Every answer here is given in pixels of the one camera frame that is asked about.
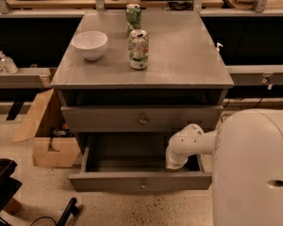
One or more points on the white ceramic bowl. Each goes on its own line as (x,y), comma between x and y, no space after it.
(90,44)

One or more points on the open cardboard box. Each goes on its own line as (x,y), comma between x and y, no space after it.
(42,119)

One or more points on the clear sanitizer bottle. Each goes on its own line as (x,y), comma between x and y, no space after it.
(7,64)

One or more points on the grey metal shelf rail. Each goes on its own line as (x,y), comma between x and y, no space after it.
(26,78)

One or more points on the grey drawer cabinet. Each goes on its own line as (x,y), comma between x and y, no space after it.
(184,68)

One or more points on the grey drawer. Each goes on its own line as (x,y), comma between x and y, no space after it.
(135,162)
(116,118)

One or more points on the grey top drawer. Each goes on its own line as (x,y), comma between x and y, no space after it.
(116,118)

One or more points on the white green soda can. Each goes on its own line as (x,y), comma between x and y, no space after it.
(138,47)

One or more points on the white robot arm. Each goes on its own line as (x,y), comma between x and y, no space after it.
(247,166)

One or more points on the white pump dispenser top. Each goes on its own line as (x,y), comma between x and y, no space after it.
(219,46)

